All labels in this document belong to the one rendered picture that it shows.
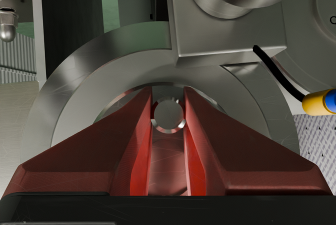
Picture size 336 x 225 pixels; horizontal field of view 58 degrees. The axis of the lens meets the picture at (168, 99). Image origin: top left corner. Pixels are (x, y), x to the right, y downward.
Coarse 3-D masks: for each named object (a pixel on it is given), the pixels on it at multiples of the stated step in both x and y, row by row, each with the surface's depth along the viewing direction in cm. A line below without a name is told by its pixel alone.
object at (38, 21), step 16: (32, 0) 17; (48, 0) 18; (64, 0) 22; (80, 0) 27; (96, 0) 37; (48, 16) 18; (64, 16) 21; (80, 16) 27; (96, 16) 36; (48, 32) 18; (64, 32) 21; (80, 32) 26; (96, 32) 35; (48, 48) 17; (64, 48) 21; (48, 64) 17
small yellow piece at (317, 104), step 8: (256, 48) 13; (264, 56) 13; (272, 64) 13; (272, 72) 13; (280, 72) 13; (280, 80) 13; (288, 88) 12; (296, 96) 12; (304, 96) 12; (312, 96) 11; (320, 96) 11; (328, 96) 10; (304, 104) 12; (312, 104) 11; (320, 104) 11; (328, 104) 10; (312, 112) 11; (320, 112) 11; (328, 112) 10
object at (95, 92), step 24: (168, 48) 16; (96, 72) 16; (120, 72) 16; (144, 72) 16; (168, 72) 16; (192, 72) 16; (216, 72) 16; (72, 96) 15; (96, 96) 16; (216, 96) 16; (240, 96) 16; (72, 120) 15; (240, 120) 16; (264, 120) 16
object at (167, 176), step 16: (128, 96) 14; (160, 96) 14; (176, 96) 14; (208, 96) 14; (112, 112) 14; (224, 112) 14; (160, 144) 14; (176, 144) 14; (160, 160) 14; (176, 160) 14; (160, 176) 14; (176, 176) 14; (160, 192) 14; (176, 192) 14
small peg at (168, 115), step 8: (168, 96) 11; (160, 104) 11; (168, 104) 11; (176, 104) 11; (152, 112) 11; (160, 112) 11; (168, 112) 11; (176, 112) 11; (184, 112) 11; (152, 120) 11; (160, 120) 11; (168, 120) 11; (176, 120) 11; (184, 120) 11; (160, 128) 11; (168, 128) 11; (176, 128) 11
